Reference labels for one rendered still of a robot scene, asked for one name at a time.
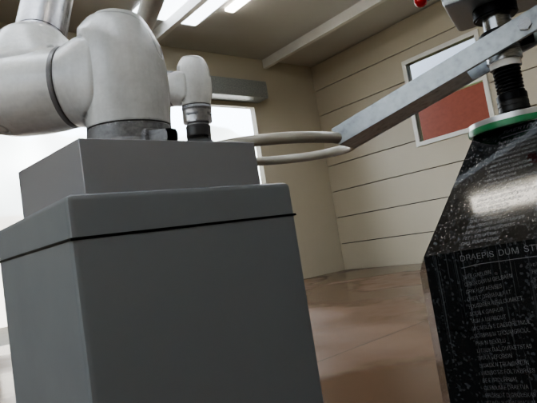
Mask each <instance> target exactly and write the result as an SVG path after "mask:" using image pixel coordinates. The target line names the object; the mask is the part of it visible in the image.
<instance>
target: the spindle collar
mask: <svg viewBox="0 0 537 403"><path fill-rule="evenodd" d="M510 20H511V14H510V13H509V12H501V13H498V14H493V15H491V16H489V17H487V18H485V19H484V20H483V21H482V25H483V34H481V36H480V37H479V40H480V39H481V38H483V37H484V36H486V35H488V34H489V33H491V32H492V31H494V30H496V29H498V28H500V27H501V26H503V25H504V24H506V23H508V22H509V21H510ZM533 42H535V38H534V35H533V34H531V35H529V36H528V37H526V38H524V39H523V40H521V41H519V42H517V43H516V44H514V45H513V46H510V47H508V48H507V49H505V50H504V51H502V52H500V53H498V54H497V55H495V56H494V57H492V58H489V59H488V60H487V61H486V64H487V67H488V68H489V66H490V65H491V64H492V63H493V62H496V61H498V60H500V59H504V58H509V57H521V59H522V57H523V52H522V48H521V46H525V45H527V44H530V43H533Z"/></svg>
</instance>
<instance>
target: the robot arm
mask: <svg viewBox="0 0 537 403"><path fill-rule="evenodd" d="M164 1H165V0H141V1H140V5H139V7H138V10H137V13H134V12H132V11H129V10H123V9H117V8H109V9H103V10H99V11H97V12H95V13H94V14H91V15H89V16H88V17H87V18H85V19H84V20H83V21H82V23H81V24H80V25H79V26H78V28H77V37H75V38H72V39H70V40H68V39H67V35H68V30H69V25H70V16H71V12H72V7H73V2H74V0H20V3H19V7H18V13H17V17H16V20H15V23H11V24H9V25H7V26H4V27H3V28H1V29H0V134H1V135H6V136H11V137H29V136H38V135H46V134H56V133H60V132H64V131H67V130H73V129H77V128H82V127H83V128H86V138H103V139H137V140H170V141H177V140H178V134H177V130H176V129H172V127H171V117H170V114H171V107H173V106H182V116H183V123H184V125H186V137H187V141H204V142H213V140H212V138H211V128H210V125H209V124H211V123H212V122H213V120H212V111H211V109H212V107H211V99H212V95H213V90H212V82H211V77H210V72H209V67H208V65H207V63H206V61H205V60H204V59H203V58H202V57H200V56H196V55H187V56H184V57H182V58H181V60H180V61H179V62H178V64H177V71H174V72H172V73H170V74H167V69H166V65H165V59H164V56H163V53H162V50H161V47H160V45H159V43H158V41H157V39H156V37H155V35H154V34H153V28H154V26H155V24H156V21H157V18H158V16H159V13H160V11H161V8H162V6H163V3H164Z"/></svg>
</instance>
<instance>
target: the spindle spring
mask: <svg viewBox="0 0 537 403"><path fill-rule="evenodd" d="M510 66H513V67H510ZM508 67H510V68H508ZM504 68H506V69H504ZM503 69H504V70H503ZM499 70H500V71H499ZM509 70H511V71H509ZM498 71H499V72H498ZM506 71H508V72H506ZM496 72H497V73H496ZM503 72H506V73H503ZM502 73H503V74H502ZM521 73H522V70H521V67H520V64H517V63H516V64H510V65H506V66H501V67H500V68H498V69H496V70H494V71H493V72H492V74H493V78H494V82H495V88H496V92H497V93H496V94H497V95H498V96H500V95H501V94H505V93H508V92H511V91H515V90H525V88H524V84H523V81H522V80H523V78H522V76H523V75H522V74H521ZM509 74H511V75H509ZM506 75H507V76H506ZM503 76H505V77H503ZM502 77H503V78H502ZM512 77H516V78H512ZM507 78H509V79H507ZM505 79H507V80H505ZM503 80H504V81H503ZM516 80H517V81H516ZM501 81H502V82H501ZM511 81H514V82H511ZM507 82H509V83H507ZM504 83H506V84H504ZM503 84H504V85H503ZM514 84H517V85H514ZM511 85H513V86H511ZM506 86H507V87H506ZM504 87H505V88H504ZM516 87H518V88H516ZM502 88H503V89H502ZM513 88H516V89H513ZM510 89H512V90H510ZM505 90H507V91H505ZM504 91H505V92H504ZM498 96H497V97H498Z"/></svg>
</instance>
